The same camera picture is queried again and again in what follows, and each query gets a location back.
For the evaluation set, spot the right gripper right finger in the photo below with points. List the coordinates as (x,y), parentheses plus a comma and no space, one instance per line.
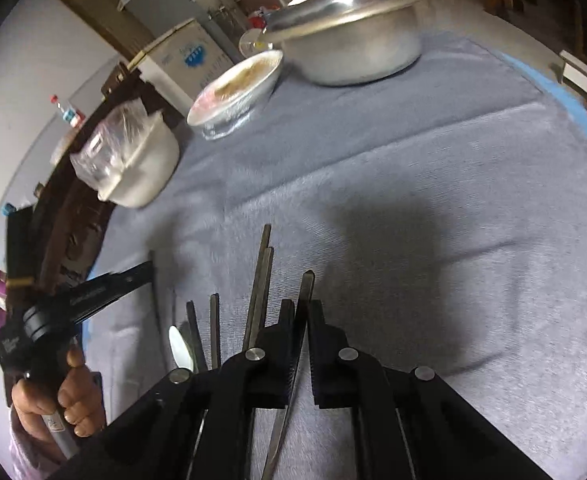
(384,404)

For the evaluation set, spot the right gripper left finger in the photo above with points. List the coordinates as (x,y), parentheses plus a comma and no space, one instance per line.
(256,379)

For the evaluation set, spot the white ceramic spoon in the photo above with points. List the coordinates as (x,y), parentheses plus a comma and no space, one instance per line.
(180,350)

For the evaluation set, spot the dark chopstick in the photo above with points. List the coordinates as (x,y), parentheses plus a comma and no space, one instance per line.
(282,416)
(215,342)
(264,296)
(252,313)

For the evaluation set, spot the pink sleeved forearm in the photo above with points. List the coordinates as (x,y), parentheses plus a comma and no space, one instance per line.
(34,453)

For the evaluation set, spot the person's left hand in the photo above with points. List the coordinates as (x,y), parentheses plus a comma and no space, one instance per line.
(78,396)

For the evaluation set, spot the dark carved wooden table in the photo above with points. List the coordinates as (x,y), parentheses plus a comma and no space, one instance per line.
(69,221)

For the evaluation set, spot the white bowl with plastic bag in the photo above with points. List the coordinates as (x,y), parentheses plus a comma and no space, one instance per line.
(130,156)

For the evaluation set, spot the grey table cloth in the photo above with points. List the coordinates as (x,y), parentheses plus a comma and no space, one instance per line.
(443,211)

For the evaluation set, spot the clear plastic water bottle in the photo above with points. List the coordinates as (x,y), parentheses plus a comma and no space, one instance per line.
(69,114)

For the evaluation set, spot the patterned bowl with food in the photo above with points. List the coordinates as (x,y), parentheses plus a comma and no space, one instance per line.
(235,97)

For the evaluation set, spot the white chest freezer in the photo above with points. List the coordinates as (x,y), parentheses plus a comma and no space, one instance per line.
(181,63)

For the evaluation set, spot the grey refrigerator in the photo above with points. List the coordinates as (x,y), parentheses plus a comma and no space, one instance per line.
(159,16)

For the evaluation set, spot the steel pot with lid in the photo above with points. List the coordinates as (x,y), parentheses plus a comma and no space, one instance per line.
(341,42)

